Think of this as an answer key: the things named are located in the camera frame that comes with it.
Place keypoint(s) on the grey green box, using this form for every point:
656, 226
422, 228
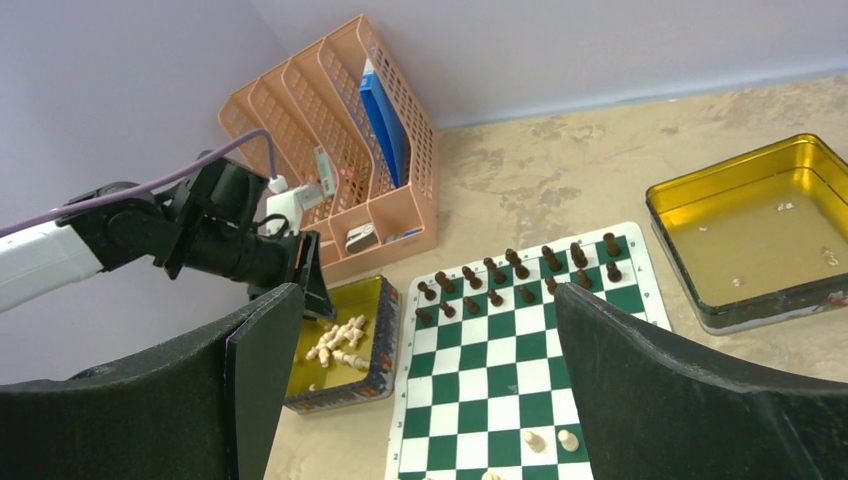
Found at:
325, 172

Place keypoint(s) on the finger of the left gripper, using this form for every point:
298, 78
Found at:
317, 302

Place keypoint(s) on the green white chess board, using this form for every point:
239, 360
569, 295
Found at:
489, 367

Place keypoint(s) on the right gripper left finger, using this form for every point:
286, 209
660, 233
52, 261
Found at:
203, 405

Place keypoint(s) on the dark chess piece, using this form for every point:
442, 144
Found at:
427, 291
515, 262
423, 316
578, 255

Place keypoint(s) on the gold tin with pieces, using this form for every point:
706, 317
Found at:
353, 359

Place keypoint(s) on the pink desk organizer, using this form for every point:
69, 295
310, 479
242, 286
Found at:
312, 99

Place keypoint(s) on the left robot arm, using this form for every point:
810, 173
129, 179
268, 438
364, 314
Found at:
205, 223

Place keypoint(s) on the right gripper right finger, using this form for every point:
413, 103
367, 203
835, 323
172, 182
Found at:
656, 405

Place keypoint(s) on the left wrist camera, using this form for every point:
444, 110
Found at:
288, 207

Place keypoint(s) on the empty gold tin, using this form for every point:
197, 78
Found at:
759, 238

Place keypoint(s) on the white stapler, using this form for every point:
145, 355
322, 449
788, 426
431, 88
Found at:
361, 238

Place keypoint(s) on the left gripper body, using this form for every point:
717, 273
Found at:
264, 263

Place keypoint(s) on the blue folder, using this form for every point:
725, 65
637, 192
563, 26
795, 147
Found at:
386, 124

